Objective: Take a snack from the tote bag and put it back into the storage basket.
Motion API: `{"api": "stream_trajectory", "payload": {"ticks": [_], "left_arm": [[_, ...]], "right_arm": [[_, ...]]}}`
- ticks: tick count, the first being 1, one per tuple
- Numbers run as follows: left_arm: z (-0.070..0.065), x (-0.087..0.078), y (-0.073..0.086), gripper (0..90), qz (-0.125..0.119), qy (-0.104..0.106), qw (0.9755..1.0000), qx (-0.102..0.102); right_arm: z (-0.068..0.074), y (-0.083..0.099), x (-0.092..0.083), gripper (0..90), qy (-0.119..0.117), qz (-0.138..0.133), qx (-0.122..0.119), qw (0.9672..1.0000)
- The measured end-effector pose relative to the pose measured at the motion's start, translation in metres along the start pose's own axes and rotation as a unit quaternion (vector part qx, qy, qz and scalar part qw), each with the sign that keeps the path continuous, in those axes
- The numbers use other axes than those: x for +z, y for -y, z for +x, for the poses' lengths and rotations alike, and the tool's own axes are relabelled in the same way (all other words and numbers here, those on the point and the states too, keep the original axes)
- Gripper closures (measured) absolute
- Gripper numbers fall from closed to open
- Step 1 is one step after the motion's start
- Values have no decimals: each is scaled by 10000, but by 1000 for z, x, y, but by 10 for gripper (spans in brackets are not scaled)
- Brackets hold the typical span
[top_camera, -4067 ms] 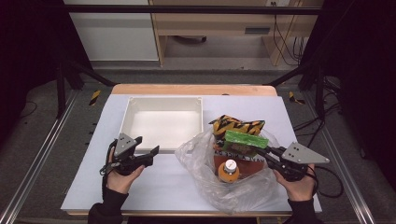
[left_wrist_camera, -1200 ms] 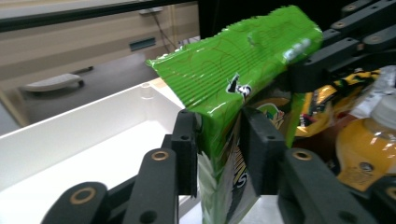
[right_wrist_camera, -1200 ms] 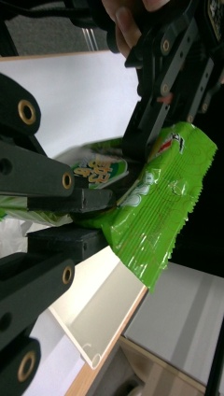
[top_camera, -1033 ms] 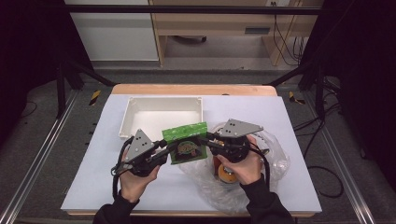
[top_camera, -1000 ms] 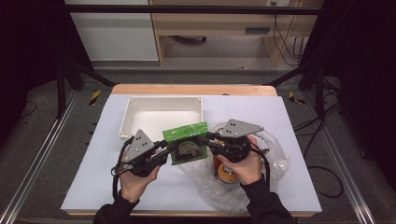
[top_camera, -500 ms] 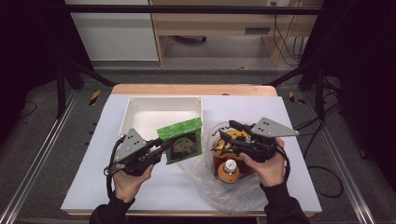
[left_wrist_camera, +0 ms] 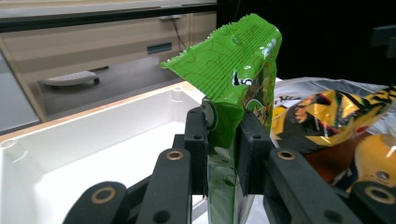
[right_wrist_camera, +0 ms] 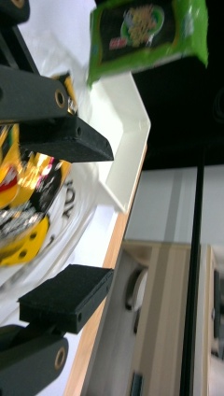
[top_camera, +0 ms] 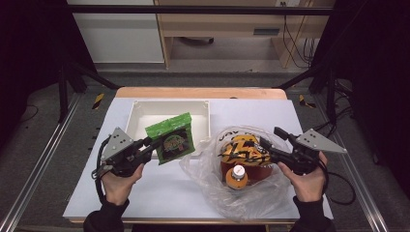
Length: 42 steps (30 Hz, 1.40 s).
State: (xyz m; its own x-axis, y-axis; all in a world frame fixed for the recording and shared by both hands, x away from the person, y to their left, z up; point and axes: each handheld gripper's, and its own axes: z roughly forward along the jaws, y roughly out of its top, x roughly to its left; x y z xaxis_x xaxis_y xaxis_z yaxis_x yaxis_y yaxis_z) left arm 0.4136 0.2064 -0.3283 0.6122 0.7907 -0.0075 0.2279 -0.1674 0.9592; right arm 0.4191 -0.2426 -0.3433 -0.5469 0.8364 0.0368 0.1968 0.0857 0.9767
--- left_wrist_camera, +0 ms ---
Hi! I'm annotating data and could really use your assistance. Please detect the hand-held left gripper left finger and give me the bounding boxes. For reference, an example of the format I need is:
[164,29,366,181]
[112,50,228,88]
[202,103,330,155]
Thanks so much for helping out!
[183,106,209,198]

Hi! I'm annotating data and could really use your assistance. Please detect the yellow black chips bag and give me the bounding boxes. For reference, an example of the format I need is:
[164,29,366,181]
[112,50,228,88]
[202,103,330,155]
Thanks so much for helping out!
[270,86,396,156]

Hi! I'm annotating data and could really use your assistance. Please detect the white plastic tray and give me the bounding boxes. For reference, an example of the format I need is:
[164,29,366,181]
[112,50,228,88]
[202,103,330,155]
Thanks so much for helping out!
[0,81,219,224]

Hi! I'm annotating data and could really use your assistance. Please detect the black desk cable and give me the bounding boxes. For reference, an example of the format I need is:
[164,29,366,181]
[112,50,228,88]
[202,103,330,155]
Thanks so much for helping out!
[169,16,189,51]

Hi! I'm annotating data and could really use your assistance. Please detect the black horizontal bar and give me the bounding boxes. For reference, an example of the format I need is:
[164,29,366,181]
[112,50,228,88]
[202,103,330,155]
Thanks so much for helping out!
[0,3,219,34]

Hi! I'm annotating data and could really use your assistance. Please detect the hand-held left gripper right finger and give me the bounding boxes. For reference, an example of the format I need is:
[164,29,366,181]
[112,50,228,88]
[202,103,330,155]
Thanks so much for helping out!
[235,111,276,198]

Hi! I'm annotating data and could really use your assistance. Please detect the green snack packet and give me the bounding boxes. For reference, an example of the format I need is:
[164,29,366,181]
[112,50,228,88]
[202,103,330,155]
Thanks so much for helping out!
[159,12,283,224]

